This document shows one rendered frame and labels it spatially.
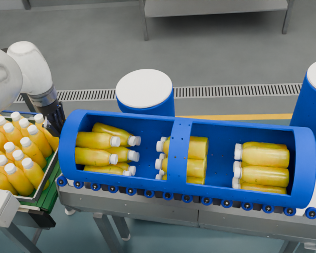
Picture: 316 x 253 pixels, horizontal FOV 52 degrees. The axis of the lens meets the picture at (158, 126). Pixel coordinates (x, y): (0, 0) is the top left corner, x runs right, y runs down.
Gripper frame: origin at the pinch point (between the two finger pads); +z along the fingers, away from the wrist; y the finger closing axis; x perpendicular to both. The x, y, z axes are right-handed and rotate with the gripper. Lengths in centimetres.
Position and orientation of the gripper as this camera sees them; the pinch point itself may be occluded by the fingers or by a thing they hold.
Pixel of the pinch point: (63, 136)
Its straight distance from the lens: 130.5
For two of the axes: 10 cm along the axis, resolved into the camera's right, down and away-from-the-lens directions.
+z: 0.9, 6.6, 7.5
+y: -1.9, 7.5, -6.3
